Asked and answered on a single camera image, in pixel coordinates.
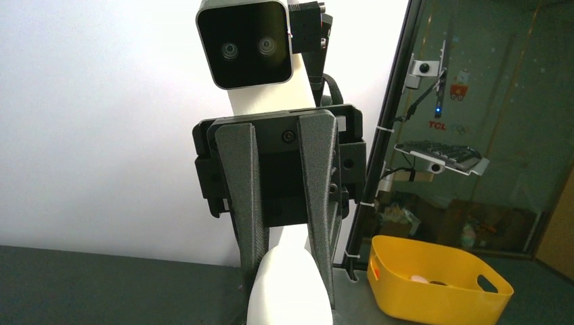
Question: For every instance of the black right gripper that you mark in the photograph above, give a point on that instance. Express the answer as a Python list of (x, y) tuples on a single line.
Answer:
[(282, 177)]

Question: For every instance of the black frame rail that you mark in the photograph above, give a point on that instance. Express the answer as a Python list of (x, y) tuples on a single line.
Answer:
[(382, 135)]

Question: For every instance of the grey bracket mounted device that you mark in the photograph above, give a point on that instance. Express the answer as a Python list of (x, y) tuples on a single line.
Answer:
[(435, 69)]

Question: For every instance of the yellow plastic bin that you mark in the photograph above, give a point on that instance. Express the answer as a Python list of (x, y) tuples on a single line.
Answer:
[(433, 284)]

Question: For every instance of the grey keyboard on bracket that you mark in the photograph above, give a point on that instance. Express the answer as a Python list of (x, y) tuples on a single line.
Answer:
[(458, 158)]

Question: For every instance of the white oval charging case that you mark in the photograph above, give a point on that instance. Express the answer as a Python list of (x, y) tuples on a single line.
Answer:
[(289, 289)]

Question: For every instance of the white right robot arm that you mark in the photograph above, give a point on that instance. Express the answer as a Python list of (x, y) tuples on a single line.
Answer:
[(287, 237)]

